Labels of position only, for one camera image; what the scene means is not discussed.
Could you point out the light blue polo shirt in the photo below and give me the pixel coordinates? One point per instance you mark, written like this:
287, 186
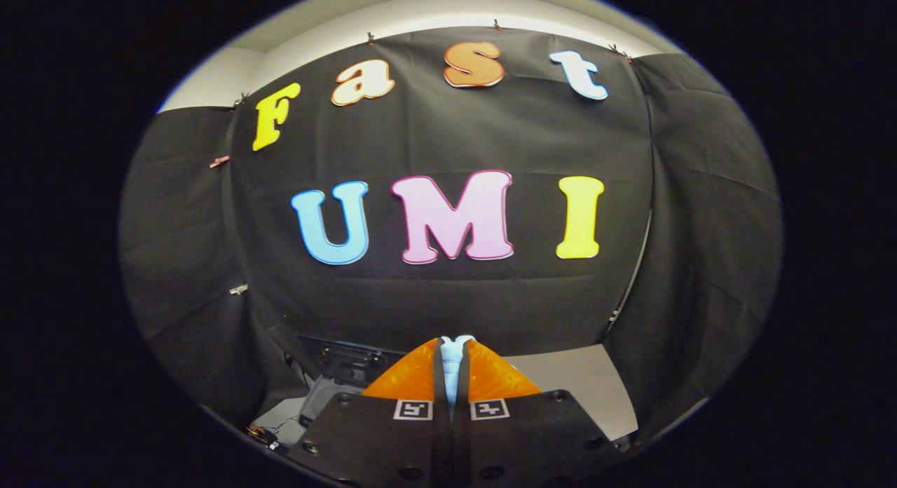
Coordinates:
454, 365

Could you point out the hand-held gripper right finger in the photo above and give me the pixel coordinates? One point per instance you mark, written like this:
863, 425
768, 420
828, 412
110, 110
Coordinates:
518, 446

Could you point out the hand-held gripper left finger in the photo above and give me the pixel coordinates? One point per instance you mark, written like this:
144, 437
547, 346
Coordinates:
392, 446

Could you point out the copper cloth clip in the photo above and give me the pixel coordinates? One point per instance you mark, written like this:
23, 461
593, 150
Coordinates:
219, 161

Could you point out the light grey flat surface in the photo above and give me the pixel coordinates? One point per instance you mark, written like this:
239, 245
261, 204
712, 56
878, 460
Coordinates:
574, 390

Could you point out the silver cloth clip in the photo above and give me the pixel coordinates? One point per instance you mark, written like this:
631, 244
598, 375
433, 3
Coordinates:
238, 289

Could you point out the grey washing machine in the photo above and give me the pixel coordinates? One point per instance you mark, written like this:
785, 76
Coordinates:
343, 362

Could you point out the black backdrop cloth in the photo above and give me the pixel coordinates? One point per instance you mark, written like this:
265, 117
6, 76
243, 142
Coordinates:
448, 299

